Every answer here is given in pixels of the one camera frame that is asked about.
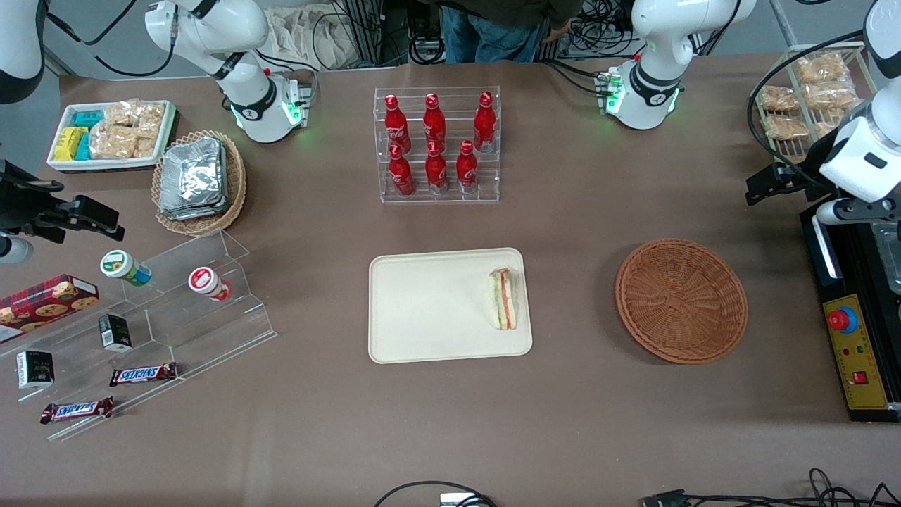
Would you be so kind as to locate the beige cloth bag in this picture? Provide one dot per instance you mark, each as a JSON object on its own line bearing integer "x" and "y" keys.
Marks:
{"x": 310, "y": 35}

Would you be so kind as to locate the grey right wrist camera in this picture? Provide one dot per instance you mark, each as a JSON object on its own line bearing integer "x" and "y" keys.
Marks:
{"x": 13, "y": 250}

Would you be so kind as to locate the person in blue jeans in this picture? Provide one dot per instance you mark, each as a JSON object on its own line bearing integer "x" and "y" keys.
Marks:
{"x": 486, "y": 35}

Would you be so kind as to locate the white rectangular snack bin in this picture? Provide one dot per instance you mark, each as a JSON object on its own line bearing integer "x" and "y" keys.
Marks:
{"x": 63, "y": 165}

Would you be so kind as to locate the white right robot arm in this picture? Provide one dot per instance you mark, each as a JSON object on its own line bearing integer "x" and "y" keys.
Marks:
{"x": 246, "y": 91}

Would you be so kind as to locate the red lid yogurt cup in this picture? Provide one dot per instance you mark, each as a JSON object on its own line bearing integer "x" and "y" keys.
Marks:
{"x": 208, "y": 282}

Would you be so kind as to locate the red cola bottle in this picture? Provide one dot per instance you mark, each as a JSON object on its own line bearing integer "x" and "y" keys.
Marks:
{"x": 484, "y": 121}
{"x": 401, "y": 171}
{"x": 467, "y": 165}
{"x": 434, "y": 121}
{"x": 396, "y": 123}
{"x": 436, "y": 169}

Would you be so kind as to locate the light tan wicker basket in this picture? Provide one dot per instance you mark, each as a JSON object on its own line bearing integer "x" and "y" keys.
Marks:
{"x": 236, "y": 190}

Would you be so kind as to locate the teal snack packet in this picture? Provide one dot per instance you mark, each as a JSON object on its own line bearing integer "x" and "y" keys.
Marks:
{"x": 84, "y": 146}
{"x": 88, "y": 119}

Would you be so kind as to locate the silver foil packet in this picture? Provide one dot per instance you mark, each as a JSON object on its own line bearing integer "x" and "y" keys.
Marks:
{"x": 193, "y": 172}
{"x": 193, "y": 211}

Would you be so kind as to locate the triangle sandwich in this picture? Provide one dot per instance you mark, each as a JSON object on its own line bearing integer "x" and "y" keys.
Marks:
{"x": 504, "y": 299}

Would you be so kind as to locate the grey metal pole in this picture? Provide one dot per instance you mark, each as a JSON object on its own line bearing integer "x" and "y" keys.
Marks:
{"x": 783, "y": 21}

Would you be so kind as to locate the red tartan cookie box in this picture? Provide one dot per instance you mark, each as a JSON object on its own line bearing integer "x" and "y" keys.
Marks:
{"x": 46, "y": 303}

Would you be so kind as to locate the black drink carton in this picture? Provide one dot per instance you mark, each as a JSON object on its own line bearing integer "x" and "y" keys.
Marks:
{"x": 35, "y": 369}
{"x": 115, "y": 333}

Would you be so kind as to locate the brown round wicker basket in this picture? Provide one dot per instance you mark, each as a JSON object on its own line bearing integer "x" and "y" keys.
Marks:
{"x": 683, "y": 303}

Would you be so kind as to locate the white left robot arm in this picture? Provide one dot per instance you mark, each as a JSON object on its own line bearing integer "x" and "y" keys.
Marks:
{"x": 654, "y": 77}

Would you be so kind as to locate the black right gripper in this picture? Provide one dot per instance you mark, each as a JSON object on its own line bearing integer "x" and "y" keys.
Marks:
{"x": 22, "y": 204}

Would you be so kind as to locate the yellow snack packet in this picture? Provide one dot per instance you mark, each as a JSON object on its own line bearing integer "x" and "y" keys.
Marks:
{"x": 68, "y": 143}

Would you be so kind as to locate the green lid sunflower cup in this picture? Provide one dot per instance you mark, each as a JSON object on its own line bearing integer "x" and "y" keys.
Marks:
{"x": 120, "y": 266}

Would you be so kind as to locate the Snickers chocolate bar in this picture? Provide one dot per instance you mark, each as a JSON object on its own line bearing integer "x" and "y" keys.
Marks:
{"x": 143, "y": 374}
{"x": 77, "y": 410}

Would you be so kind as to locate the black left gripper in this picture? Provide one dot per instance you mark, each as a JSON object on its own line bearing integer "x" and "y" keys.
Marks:
{"x": 800, "y": 178}

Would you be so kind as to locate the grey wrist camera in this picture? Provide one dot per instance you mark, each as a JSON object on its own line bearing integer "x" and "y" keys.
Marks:
{"x": 834, "y": 211}
{"x": 13, "y": 250}

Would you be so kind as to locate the small white device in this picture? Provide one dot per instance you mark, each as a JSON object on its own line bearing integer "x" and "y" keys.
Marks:
{"x": 461, "y": 500}

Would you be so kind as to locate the black machine with yellow panel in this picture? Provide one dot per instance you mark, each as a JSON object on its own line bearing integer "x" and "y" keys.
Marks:
{"x": 862, "y": 366}

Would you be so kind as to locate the cream plastic tray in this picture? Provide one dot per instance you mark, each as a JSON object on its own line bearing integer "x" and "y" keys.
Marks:
{"x": 429, "y": 310}

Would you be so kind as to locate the clear acrylic bottle rack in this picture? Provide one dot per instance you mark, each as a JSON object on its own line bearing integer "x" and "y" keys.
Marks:
{"x": 450, "y": 197}

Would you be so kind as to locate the rice cracker snack packet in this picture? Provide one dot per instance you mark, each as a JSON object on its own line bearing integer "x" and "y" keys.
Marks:
{"x": 828, "y": 129}
{"x": 821, "y": 69}
{"x": 826, "y": 95}
{"x": 145, "y": 148}
{"x": 778, "y": 99}
{"x": 786, "y": 128}
{"x": 121, "y": 113}
{"x": 151, "y": 118}
{"x": 112, "y": 142}

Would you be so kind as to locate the clear acrylic stepped shelf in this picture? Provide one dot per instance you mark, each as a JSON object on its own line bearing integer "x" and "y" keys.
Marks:
{"x": 176, "y": 331}

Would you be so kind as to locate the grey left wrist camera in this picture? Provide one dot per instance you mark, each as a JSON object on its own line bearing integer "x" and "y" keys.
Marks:
{"x": 834, "y": 211}

